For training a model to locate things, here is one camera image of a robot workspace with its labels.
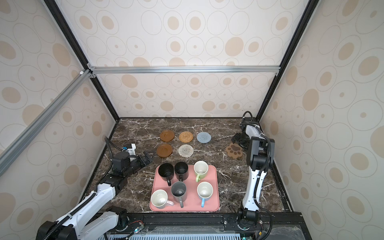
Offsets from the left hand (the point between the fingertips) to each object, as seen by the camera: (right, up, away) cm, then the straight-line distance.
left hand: (154, 153), depth 81 cm
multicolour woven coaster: (+16, -1, +19) cm, 25 cm away
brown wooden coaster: (+1, -1, +19) cm, 19 cm away
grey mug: (+13, -21, 0) cm, 24 cm away
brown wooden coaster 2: (+1, +9, +28) cm, 29 cm away
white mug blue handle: (+27, -21, +1) cm, 35 cm away
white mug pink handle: (+3, -25, -1) cm, 25 cm away
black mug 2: (+14, -11, +6) cm, 19 cm away
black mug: (+5, -12, +7) cm, 15 cm away
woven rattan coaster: (+15, +8, +28) cm, 33 cm away
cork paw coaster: (+48, -1, +19) cm, 52 cm away
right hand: (+53, +3, +23) cm, 58 cm away
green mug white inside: (+26, -10, +7) cm, 28 cm away
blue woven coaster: (+29, +7, +27) cm, 40 cm away
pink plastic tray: (+21, -27, 0) cm, 34 cm away
